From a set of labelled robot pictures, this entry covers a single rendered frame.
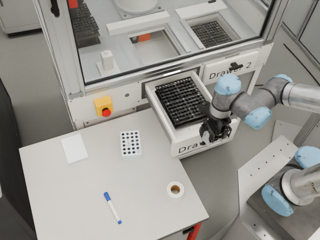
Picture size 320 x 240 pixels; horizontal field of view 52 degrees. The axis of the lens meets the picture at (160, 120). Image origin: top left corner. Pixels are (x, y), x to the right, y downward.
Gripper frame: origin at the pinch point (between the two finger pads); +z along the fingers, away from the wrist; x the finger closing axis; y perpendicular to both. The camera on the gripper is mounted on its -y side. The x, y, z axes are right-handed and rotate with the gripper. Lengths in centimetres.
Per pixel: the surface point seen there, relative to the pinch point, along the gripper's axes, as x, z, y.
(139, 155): -25.9, 11.8, -8.8
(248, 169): 15.5, 14.5, 13.1
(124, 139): -29.1, 10.8, -18.0
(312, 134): 93, 62, -10
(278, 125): 96, 87, -36
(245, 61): 39, 1, -33
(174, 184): -17.8, 10.5, 9.0
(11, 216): -86, 43, -18
